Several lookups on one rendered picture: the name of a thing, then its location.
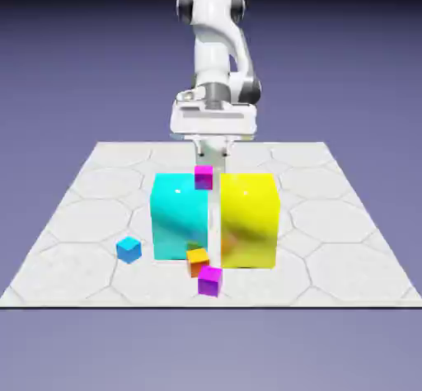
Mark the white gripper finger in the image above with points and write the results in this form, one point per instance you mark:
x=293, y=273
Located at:
x=198, y=147
x=226, y=147

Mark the small orange cube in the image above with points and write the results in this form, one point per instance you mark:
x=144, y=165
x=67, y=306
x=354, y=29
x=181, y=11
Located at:
x=196, y=258

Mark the large yellow box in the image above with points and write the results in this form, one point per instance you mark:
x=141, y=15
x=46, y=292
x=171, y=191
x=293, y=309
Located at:
x=249, y=219

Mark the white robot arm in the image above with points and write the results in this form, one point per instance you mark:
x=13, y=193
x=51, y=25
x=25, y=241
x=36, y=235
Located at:
x=211, y=34

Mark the large cyan box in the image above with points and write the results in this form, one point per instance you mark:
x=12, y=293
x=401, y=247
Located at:
x=178, y=216

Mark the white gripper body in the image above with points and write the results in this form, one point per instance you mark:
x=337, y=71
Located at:
x=213, y=123

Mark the small magenta cube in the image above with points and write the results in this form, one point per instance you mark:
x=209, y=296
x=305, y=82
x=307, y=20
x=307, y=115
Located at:
x=203, y=177
x=209, y=281

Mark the small blue cube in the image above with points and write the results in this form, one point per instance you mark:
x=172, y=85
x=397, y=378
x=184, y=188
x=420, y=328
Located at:
x=128, y=249

